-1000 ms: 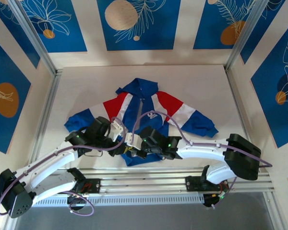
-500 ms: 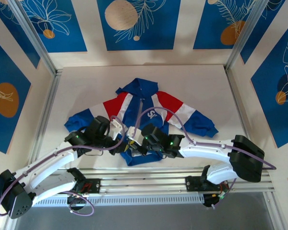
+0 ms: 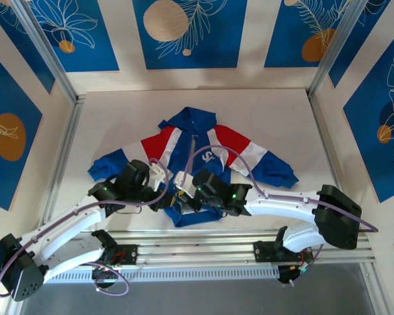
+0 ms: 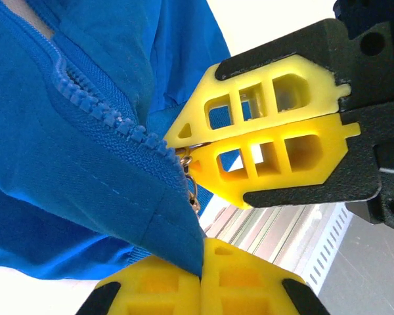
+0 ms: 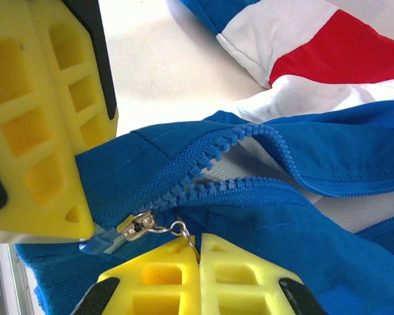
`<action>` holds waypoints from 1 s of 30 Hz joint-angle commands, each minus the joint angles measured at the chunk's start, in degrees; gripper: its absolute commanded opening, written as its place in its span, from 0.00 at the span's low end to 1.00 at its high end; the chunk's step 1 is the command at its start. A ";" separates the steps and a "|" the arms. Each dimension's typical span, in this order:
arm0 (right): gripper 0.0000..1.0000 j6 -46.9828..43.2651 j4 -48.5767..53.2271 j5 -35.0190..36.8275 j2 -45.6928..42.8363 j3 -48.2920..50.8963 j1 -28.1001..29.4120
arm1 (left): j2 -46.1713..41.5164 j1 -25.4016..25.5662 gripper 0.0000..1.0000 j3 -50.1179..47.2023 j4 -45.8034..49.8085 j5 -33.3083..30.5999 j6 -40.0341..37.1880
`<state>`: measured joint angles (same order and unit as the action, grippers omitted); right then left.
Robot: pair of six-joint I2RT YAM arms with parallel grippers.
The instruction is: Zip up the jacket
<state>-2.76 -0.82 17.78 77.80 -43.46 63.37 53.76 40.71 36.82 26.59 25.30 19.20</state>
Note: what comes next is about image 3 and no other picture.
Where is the blue red white jacket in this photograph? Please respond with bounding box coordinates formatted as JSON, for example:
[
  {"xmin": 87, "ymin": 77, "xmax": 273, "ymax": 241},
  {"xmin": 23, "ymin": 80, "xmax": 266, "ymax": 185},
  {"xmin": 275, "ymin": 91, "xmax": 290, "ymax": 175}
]
[{"xmin": 87, "ymin": 106, "xmax": 299, "ymax": 228}]

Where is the grey metal sheet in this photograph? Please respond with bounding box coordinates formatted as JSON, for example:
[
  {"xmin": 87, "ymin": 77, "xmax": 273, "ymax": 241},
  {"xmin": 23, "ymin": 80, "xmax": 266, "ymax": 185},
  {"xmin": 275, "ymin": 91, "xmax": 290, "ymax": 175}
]
[{"xmin": 18, "ymin": 264, "xmax": 382, "ymax": 315}]

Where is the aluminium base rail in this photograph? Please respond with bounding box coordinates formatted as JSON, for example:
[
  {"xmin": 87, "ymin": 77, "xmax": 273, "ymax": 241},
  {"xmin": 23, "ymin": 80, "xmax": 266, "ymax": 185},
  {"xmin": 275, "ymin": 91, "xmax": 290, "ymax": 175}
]
[{"xmin": 44, "ymin": 229, "xmax": 377, "ymax": 265}]

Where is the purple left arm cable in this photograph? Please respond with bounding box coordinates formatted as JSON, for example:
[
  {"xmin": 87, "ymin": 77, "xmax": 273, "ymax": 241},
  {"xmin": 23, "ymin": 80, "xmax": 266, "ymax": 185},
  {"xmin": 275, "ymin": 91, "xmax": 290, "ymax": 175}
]
[{"xmin": 0, "ymin": 158, "xmax": 170, "ymax": 299}]

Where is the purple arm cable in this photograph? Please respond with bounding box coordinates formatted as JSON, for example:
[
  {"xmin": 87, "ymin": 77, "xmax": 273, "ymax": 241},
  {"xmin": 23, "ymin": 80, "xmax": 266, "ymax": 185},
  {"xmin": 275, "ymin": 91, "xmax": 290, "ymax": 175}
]
[
  {"xmin": 183, "ymin": 146, "xmax": 379, "ymax": 286},
  {"xmin": 0, "ymin": 158, "xmax": 170, "ymax": 299}
]

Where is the slotted grey cable duct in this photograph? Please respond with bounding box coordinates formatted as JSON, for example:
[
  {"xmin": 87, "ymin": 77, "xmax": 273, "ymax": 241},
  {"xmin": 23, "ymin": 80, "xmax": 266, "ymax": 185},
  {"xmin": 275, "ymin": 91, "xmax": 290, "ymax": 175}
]
[{"xmin": 47, "ymin": 264, "xmax": 280, "ymax": 285}]

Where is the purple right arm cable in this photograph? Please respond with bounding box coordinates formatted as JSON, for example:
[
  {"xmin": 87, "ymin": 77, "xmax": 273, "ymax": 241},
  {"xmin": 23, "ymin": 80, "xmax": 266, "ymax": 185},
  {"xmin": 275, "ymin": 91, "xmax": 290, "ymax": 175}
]
[{"xmin": 183, "ymin": 146, "xmax": 379, "ymax": 286}]

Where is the aluminium table side rail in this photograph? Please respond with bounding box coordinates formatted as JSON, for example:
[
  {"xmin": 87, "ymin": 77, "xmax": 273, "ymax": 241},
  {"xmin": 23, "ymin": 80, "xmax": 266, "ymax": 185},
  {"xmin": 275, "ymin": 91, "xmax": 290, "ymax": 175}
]
[
  {"xmin": 5, "ymin": 94, "xmax": 87, "ymax": 315},
  {"xmin": 307, "ymin": 90, "xmax": 382, "ymax": 315}
]

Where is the black cable connector bracket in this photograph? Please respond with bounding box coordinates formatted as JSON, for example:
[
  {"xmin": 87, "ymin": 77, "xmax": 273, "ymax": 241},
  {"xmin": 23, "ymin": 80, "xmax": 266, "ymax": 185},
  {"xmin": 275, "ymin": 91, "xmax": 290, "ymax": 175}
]
[
  {"xmin": 277, "ymin": 264, "xmax": 308, "ymax": 285},
  {"xmin": 91, "ymin": 265, "xmax": 119, "ymax": 289}
]

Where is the blue floral wall panel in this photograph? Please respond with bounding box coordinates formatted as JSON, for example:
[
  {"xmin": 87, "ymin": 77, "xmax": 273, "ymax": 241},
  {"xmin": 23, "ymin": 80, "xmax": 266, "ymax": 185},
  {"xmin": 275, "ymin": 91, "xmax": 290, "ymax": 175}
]
[
  {"xmin": 343, "ymin": 24, "xmax": 394, "ymax": 203},
  {"xmin": 328, "ymin": 0, "xmax": 393, "ymax": 89},
  {"xmin": 264, "ymin": 0, "xmax": 354, "ymax": 69},
  {"xmin": 28, "ymin": 0, "xmax": 120, "ymax": 73},
  {"xmin": 132, "ymin": 0, "xmax": 249, "ymax": 70},
  {"xmin": 0, "ymin": 47, "xmax": 43, "ymax": 211},
  {"xmin": 0, "ymin": 0, "xmax": 56, "ymax": 95}
]

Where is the aluminium frame post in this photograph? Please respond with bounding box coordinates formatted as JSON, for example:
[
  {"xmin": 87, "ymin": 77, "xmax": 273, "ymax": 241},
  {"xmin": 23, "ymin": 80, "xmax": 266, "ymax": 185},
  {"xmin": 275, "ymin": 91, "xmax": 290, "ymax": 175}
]
[
  {"xmin": 10, "ymin": 0, "xmax": 87, "ymax": 103},
  {"xmin": 307, "ymin": 0, "xmax": 371, "ymax": 98}
]

